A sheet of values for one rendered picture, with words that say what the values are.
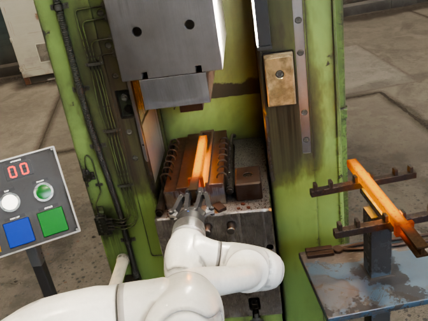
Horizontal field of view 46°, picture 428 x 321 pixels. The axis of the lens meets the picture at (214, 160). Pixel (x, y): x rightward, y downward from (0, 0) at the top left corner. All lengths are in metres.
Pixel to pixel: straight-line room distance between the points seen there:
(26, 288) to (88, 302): 2.49
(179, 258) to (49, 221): 0.55
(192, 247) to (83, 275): 1.92
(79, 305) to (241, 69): 1.44
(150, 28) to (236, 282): 0.77
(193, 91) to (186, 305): 0.96
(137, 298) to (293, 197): 1.23
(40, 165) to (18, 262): 1.82
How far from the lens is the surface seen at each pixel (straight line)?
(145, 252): 2.01
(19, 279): 3.27
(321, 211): 1.90
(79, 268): 3.17
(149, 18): 1.47
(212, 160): 1.79
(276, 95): 1.65
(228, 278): 1.02
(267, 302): 1.87
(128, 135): 1.76
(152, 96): 1.54
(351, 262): 1.64
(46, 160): 1.65
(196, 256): 1.22
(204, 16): 1.46
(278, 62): 1.62
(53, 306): 0.72
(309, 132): 1.73
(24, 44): 7.02
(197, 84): 1.51
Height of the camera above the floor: 1.80
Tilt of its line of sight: 27 degrees down
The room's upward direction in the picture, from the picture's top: 9 degrees counter-clockwise
